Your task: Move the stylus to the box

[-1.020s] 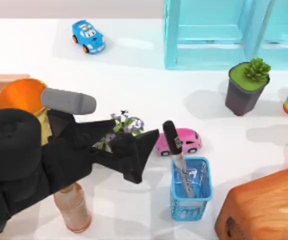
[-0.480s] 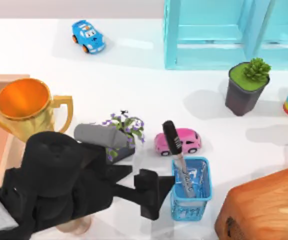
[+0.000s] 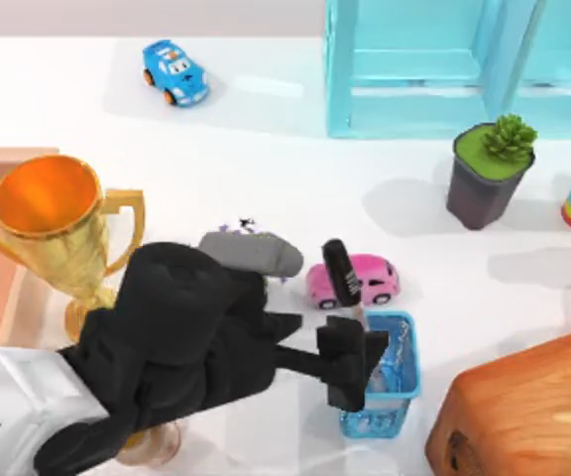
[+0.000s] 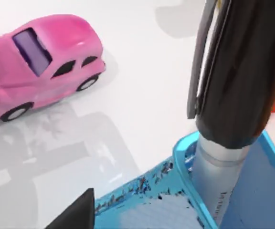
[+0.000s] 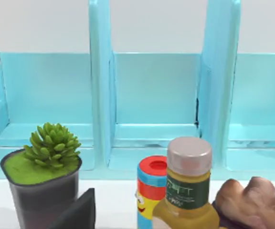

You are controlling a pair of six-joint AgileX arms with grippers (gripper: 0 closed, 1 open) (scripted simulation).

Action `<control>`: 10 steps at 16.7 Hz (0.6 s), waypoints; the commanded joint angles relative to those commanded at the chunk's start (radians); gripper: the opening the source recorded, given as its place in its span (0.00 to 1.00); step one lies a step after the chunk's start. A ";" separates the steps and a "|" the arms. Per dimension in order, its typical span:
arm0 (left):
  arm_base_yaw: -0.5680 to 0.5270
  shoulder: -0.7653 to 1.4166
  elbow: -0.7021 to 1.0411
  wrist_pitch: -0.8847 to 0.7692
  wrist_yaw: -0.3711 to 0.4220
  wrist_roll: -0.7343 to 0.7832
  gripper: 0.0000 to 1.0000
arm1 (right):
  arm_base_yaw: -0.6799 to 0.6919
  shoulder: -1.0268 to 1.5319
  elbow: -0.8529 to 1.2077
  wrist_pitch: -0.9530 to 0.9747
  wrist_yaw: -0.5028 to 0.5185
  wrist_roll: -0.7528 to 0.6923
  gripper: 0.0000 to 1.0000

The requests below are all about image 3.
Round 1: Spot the black handled tool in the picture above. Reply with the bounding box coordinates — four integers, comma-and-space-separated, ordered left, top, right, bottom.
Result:
321, 238, 369, 332

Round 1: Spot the blue plastic basket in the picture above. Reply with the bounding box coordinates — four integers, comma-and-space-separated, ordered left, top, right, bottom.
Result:
336, 310, 422, 440

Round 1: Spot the pink toy car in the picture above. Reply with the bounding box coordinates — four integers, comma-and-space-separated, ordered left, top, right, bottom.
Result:
305, 253, 400, 311

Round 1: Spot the pale grey rounded box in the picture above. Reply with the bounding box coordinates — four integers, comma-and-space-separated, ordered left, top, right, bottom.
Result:
197, 229, 305, 278

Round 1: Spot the purple and white small object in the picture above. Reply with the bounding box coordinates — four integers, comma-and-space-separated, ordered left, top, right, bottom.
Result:
217, 216, 268, 238

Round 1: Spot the clear brownish cup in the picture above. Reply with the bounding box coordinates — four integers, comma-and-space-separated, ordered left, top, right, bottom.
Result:
115, 418, 184, 469

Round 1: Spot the brown bread loaf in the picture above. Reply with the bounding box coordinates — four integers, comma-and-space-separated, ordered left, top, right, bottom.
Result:
423, 330, 571, 476

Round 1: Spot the dark grey plant pot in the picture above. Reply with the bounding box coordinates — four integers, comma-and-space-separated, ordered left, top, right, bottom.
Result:
445, 114, 538, 231

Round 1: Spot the gold trophy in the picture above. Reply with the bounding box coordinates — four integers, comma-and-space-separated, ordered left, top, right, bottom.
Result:
0, 154, 147, 344

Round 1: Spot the light blue rack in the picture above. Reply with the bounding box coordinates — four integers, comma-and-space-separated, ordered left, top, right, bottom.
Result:
323, 0, 571, 141

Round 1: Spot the blue toy car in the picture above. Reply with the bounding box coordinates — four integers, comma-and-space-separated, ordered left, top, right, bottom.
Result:
141, 41, 213, 108

